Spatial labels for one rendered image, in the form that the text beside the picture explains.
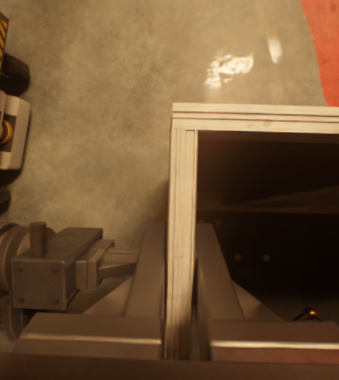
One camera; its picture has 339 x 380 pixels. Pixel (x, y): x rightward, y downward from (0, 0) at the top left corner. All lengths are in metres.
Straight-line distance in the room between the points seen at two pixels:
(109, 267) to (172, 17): 1.05
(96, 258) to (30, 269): 0.06
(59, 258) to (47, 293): 0.03
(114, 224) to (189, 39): 0.79
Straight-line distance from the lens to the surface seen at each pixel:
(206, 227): 0.15
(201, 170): 0.89
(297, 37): 1.27
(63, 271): 0.27
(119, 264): 0.30
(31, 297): 0.29
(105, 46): 1.20
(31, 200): 1.23
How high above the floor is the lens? 1.07
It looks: 85 degrees down
